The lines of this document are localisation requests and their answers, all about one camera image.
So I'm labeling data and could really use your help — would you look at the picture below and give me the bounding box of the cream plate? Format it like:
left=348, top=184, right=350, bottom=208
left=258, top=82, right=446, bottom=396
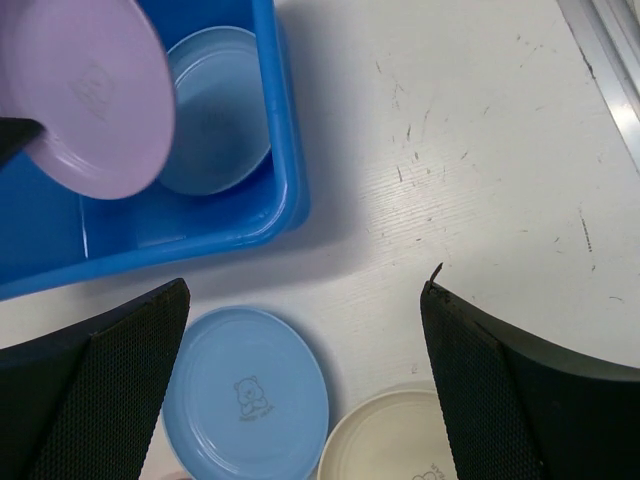
left=316, top=389, right=457, bottom=480

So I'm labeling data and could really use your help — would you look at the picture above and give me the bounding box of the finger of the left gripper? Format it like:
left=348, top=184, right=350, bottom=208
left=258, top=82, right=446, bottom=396
left=0, top=117, right=45, bottom=168

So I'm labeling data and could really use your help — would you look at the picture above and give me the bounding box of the purple plate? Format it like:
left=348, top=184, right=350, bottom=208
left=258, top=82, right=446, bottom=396
left=1, top=1, right=176, bottom=200

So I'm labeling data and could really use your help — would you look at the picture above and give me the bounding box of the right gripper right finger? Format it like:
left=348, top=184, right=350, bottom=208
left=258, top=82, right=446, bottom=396
left=420, top=280, right=639, bottom=479

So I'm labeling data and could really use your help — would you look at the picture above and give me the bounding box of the right aluminium rail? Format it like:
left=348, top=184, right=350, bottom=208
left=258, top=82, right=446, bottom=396
left=557, top=0, right=639, bottom=166

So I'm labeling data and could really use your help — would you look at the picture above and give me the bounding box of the light blue plate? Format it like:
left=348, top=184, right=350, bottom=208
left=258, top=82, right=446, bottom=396
left=158, top=26, right=271, bottom=196

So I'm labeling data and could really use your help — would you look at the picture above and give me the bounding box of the blue plastic bin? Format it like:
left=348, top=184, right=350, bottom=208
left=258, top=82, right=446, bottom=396
left=1, top=0, right=309, bottom=299

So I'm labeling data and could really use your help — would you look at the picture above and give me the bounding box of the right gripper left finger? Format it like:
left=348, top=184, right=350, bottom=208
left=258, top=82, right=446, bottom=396
left=1, top=278, right=190, bottom=479

